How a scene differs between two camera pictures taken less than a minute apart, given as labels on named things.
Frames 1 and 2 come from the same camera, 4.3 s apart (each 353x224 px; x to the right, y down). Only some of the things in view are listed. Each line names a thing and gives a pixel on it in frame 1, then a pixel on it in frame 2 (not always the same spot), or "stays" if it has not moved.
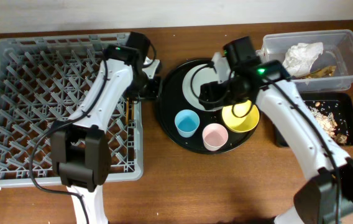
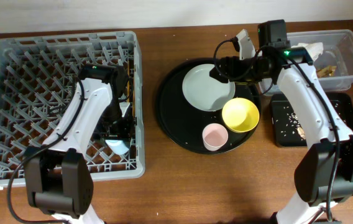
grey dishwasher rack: x=34 y=83 stays
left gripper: x=151 y=90 -> x=118 y=131
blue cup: x=186 y=122 -> x=117 y=146
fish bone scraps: x=327 y=71 stays
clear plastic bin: x=340 y=49 stays
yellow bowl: x=241 y=117 stays
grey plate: x=192 y=84 stays
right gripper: x=212 y=92 -> x=233 y=72
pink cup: x=214 y=136 stays
